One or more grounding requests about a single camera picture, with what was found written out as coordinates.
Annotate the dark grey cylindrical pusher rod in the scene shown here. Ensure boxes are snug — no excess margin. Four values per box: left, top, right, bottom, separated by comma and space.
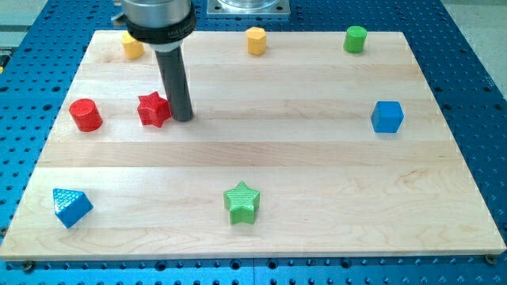
155, 47, 193, 122

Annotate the blue triangle block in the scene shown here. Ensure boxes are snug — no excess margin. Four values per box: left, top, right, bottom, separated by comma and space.
52, 188, 93, 228

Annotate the blue cube block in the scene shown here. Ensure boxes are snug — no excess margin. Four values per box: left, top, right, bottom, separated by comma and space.
371, 101, 404, 133

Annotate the yellow block left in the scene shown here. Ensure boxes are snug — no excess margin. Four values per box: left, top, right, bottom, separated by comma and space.
121, 31, 145, 59

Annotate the red star block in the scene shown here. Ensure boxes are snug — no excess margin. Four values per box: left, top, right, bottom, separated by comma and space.
137, 91, 171, 127

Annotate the yellow hexagon block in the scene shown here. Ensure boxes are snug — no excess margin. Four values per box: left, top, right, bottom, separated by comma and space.
246, 27, 267, 55

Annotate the red cylinder block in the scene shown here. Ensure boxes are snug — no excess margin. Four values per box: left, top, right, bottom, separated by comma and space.
69, 98, 103, 132

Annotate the light wooden board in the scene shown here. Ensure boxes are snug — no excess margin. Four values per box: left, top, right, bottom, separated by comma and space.
1, 30, 505, 260

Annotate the green star block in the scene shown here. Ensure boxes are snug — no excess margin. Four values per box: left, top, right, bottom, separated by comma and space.
223, 181, 261, 225

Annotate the green cylinder block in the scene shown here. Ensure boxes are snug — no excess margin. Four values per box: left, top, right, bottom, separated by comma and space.
343, 25, 368, 53

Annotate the left board clamp screw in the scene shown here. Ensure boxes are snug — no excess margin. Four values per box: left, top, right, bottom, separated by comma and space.
21, 260, 35, 273

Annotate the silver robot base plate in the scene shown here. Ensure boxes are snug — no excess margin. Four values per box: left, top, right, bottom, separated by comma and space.
207, 0, 291, 16

